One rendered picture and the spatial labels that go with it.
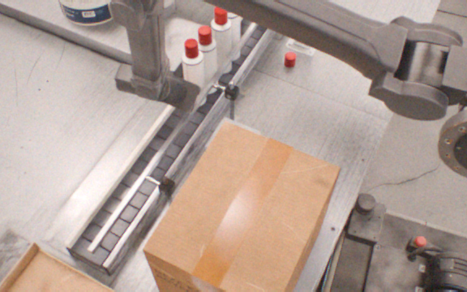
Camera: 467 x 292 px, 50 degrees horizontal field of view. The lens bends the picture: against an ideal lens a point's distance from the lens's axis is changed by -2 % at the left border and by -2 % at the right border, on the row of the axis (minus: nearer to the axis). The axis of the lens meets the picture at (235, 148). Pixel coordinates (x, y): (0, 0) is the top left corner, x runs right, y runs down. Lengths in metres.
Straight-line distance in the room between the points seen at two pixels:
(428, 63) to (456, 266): 1.15
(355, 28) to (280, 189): 0.38
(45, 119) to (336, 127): 0.78
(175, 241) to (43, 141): 0.64
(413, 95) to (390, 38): 0.07
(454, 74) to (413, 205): 1.66
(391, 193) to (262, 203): 1.44
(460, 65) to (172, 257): 0.52
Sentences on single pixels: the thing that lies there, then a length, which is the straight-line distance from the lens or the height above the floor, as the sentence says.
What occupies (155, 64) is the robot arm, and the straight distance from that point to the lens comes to 0.91.
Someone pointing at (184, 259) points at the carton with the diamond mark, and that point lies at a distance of 0.84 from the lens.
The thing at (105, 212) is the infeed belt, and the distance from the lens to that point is 1.18.
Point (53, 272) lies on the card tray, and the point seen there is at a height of 0.83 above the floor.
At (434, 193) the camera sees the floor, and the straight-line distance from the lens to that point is 2.34.
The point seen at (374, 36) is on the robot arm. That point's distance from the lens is 0.63.
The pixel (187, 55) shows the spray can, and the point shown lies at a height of 1.06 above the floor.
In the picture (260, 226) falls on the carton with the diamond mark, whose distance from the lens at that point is 0.86.
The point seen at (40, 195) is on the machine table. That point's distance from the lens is 1.31.
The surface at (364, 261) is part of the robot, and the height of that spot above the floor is 0.24.
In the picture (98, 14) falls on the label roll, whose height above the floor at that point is 0.92.
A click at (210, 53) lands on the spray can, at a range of 1.23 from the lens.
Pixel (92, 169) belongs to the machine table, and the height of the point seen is 0.83.
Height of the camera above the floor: 1.90
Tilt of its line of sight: 56 degrees down
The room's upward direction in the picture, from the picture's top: straight up
